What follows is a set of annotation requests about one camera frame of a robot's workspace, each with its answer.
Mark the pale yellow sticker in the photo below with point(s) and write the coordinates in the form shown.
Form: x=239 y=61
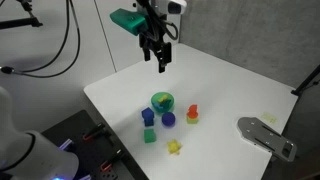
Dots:
x=269 y=118

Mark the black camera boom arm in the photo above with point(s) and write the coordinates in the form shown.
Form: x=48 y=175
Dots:
x=20 y=22

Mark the red black clamp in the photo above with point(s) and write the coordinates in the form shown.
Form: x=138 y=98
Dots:
x=93 y=132
x=111 y=160

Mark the orange toy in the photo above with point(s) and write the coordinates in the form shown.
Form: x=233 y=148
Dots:
x=192 y=111

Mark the black stand pole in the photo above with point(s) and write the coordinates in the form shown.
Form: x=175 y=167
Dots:
x=308 y=81

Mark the yellow figure toy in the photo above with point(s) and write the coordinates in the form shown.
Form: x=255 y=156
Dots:
x=163 y=99

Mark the green bowl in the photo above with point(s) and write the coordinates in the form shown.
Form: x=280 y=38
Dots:
x=168 y=106

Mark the light green cube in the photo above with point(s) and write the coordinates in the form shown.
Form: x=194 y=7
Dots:
x=192 y=120

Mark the purple bumpy ball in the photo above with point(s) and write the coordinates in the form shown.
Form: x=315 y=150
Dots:
x=168 y=119

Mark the blue cube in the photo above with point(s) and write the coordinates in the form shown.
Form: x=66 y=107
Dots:
x=147 y=116

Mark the grey metal mounting plate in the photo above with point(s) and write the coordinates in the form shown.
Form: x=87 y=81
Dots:
x=263 y=136

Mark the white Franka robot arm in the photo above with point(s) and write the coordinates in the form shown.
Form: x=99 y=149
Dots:
x=40 y=156

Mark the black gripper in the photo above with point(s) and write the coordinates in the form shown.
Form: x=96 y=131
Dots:
x=154 y=35

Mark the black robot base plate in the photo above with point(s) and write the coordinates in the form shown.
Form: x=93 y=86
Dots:
x=71 y=131

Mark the yellow spiky star toy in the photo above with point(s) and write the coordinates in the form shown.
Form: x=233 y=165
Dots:
x=174 y=147

